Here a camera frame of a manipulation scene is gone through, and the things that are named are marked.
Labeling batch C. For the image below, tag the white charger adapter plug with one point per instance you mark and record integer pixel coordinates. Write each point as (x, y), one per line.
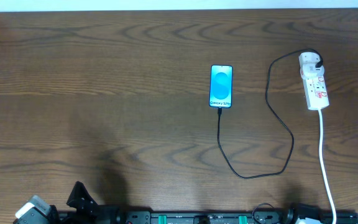
(310, 60)

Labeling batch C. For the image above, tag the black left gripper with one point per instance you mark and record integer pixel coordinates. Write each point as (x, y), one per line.
(81, 203)

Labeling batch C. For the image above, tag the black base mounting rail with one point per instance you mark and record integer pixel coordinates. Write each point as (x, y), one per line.
(297, 213)

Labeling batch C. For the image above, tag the white power strip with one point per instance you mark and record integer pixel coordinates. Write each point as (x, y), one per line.
(314, 85)

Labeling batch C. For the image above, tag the blue screen Galaxy smartphone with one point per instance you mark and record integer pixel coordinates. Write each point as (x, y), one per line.
(220, 90)

